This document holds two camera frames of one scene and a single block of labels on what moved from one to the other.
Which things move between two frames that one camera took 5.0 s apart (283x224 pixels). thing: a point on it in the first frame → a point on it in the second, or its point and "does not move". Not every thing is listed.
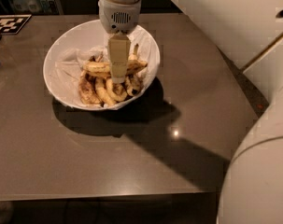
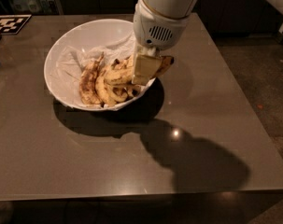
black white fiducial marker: (10, 24) does not move
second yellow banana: (103, 91) does not move
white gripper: (120, 16) → (153, 28)
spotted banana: (104, 69) → (121, 70)
